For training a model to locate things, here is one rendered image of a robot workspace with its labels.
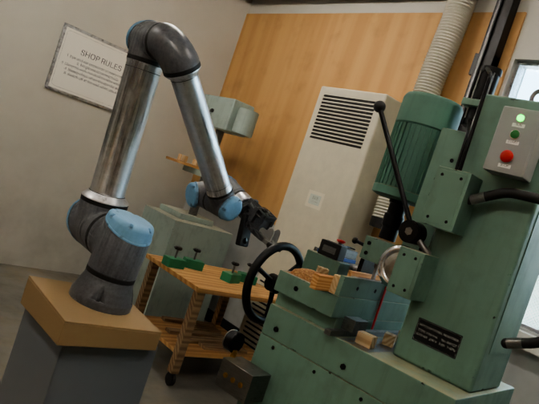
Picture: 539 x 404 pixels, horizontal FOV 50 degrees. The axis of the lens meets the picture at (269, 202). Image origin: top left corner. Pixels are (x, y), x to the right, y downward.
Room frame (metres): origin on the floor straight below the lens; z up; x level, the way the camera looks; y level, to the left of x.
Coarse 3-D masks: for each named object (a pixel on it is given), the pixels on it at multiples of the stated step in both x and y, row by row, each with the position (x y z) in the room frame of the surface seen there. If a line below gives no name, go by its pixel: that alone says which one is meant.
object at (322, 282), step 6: (318, 276) 1.48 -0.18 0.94; (324, 276) 1.49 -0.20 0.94; (330, 276) 1.53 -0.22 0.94; (312, 282) 1.49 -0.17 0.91; (318, 282) 1.48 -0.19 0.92; (324, 282) 1.50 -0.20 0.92; (330, 282) 1.52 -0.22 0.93; (312, 288) 1.48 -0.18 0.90; (318, 288) 1.49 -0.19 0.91; (324, 288) 1.51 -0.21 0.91
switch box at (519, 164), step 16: (512, 112) 1.38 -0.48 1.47; (528, 112) 1.36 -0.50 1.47; (496, 128) 1.40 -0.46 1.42; (512, 128) 1.37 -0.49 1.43; (528, 128) 1.35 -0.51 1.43; (496, 144) 1.39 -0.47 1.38; (512, 144) 1.37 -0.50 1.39; (528, 144) 1.34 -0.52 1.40; (496, 160) 1.38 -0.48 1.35; (512, 160) 1.36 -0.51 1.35; (528, 160) 1.34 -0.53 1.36; (512, 176) 1.37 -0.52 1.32; (528, 176) 1.36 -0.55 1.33
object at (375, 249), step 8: (368, 240) 1.70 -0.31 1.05; (376, 240) 1.68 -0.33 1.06; (384, 240) 1.70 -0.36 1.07; (368, 248) 1.69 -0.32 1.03; (376, 248) 1.68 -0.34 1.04; (384, 248) 1.66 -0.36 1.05; (360, 256) 1.71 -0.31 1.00; (368, 256) 1.69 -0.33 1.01; (376, 256) 1.67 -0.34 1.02; (376, 264) 1.70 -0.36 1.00
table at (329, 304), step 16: (288, 288) 1.60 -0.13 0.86; (304, 288) 1.57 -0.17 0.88; (304, 304) 1.56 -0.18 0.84; (320, 304) 1.53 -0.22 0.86; (336, 304) 1.50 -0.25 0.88; (352, 304) 1.56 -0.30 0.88; (368, 304) 1.63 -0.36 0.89; (384, 304) 1.70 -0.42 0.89; (400, 304) 1.78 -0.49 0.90; (384, 320) 1.73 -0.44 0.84; (400, 320) 1.81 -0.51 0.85
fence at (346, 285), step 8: (344, 280) 1.50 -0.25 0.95; (352, 280) 1.53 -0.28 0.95; (360, 280) 1.56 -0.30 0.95; (344, 288) 1.51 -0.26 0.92; (352, 288) 1.54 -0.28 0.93; (360, 288) 1.57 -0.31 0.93; (368, 288) 1.61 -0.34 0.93; (376, 288) 1.64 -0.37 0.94; (384, 288) 1.68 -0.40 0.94; (344, 296) 1.52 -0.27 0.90; (352, 296) 1.55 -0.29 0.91; (360, 296) 1.58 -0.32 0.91; (368, 296) 1.62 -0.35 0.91; (376, 296) 1.65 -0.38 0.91; (384, 296) 1.69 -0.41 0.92; (392, 296) 1.73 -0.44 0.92; (408, 304) 1.82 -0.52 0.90
